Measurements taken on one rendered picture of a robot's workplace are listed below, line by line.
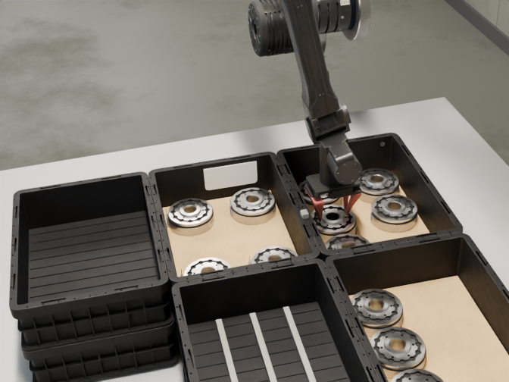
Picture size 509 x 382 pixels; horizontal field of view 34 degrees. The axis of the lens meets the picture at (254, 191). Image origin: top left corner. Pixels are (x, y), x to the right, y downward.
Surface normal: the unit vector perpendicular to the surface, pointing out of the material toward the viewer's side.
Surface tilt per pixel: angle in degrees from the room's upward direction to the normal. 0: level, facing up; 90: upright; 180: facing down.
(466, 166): 0
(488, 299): 90
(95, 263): 0
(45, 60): 0
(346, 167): 90
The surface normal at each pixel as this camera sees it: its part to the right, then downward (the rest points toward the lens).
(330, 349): -0.04, -0.81
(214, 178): 0.21, 0.56
